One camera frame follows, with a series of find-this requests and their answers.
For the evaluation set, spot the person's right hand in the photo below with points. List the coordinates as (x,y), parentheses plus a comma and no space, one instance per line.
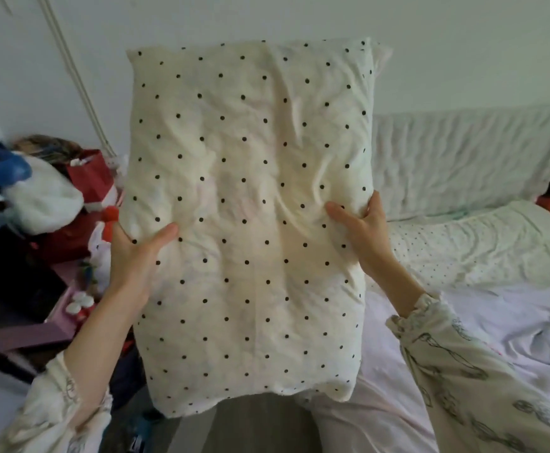
(364,231)

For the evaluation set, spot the person's left hand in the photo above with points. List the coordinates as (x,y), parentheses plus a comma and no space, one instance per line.
(131,259)

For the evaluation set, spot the person's left thumb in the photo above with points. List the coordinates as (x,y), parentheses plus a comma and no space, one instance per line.
(159,235)

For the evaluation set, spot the person's right thumb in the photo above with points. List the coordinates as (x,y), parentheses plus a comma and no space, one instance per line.
(343,216)

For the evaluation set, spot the cream black-dotted pillow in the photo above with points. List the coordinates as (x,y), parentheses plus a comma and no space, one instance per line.
(251,221)

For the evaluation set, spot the person's left forearm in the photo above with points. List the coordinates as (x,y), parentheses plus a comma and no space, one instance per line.
(74,372)

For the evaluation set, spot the person's right forearm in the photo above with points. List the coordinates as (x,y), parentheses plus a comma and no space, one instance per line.
(464,372)

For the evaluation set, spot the red gift bag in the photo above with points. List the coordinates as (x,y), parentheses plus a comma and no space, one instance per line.
(93,176)

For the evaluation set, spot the white pill bottles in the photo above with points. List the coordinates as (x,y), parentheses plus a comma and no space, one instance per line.
(79,302)

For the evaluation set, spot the white plush toy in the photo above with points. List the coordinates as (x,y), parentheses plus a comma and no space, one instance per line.
(43,195)

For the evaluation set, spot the white quilted headboard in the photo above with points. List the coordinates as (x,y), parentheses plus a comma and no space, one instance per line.
(468,160)

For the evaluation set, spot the white small-dotted pillow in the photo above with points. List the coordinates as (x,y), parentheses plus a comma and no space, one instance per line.
(482,245)

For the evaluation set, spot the pink bedside table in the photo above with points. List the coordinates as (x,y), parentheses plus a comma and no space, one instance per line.
(34,320)

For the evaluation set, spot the light pink bed sheet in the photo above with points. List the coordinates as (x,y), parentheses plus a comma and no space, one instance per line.
(468,334)

